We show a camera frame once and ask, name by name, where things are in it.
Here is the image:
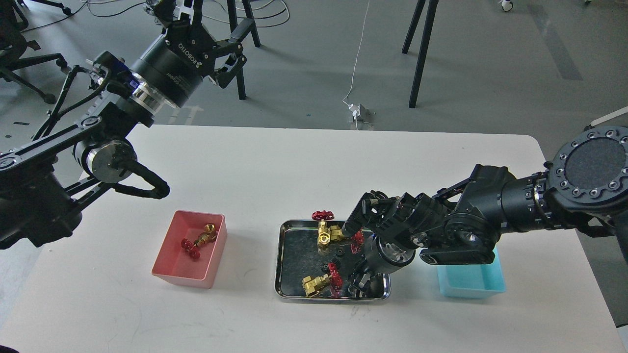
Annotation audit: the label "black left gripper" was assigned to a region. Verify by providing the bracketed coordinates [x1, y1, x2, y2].
[131, 0, 244, 107]

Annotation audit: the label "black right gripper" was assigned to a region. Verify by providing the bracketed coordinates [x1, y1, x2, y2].
[347, 234, 416, 295]

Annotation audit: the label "brass valve red handle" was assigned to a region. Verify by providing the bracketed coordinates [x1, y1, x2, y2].
[301, 263, 343, 298]
[180, 223, 218, 260]
[312, 210, 364, 255]

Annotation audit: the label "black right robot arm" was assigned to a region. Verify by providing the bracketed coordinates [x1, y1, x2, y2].
[342, 126, 628, 294]

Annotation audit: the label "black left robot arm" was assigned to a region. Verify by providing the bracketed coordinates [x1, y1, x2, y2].
[0, 0, 260, 250]

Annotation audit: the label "blue plastic box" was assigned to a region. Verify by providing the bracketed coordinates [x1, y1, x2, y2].
[437, 248, 506, 299]

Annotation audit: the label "pink plastic box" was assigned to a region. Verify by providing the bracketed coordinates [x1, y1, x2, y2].
[151, 210, 228, 288]

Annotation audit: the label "black tripod left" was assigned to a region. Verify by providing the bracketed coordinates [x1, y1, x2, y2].
[227, 0, 261, 100]

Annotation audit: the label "black tripod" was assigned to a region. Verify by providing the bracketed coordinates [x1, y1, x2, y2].
[227, 0, 261, 100]
[402, 0, 439, 109]

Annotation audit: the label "steel metal tray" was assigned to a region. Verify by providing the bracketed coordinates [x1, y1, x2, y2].
[274, 220, 391, 304]

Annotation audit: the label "white power adapter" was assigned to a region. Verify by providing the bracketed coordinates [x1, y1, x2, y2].
[348, 103, 374, 130]

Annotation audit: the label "black office chair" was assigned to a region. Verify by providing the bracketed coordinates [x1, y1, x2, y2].
[0, 0, 68, 104]

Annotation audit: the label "black tripod right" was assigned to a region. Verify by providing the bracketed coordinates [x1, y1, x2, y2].
[402, 0, 439, 109]

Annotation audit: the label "brass valve red handle bottom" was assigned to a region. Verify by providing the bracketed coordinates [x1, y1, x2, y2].
[301, 263, 343, 298]

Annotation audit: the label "brass valve red handle top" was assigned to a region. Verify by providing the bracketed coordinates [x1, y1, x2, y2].
[312, 210, 364, 255]

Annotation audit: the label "black floor cables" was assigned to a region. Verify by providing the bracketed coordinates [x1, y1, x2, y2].
[20, 0, 291, 28]

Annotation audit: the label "white cable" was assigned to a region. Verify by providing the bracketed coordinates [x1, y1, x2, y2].
[343, 0, 372, 106]

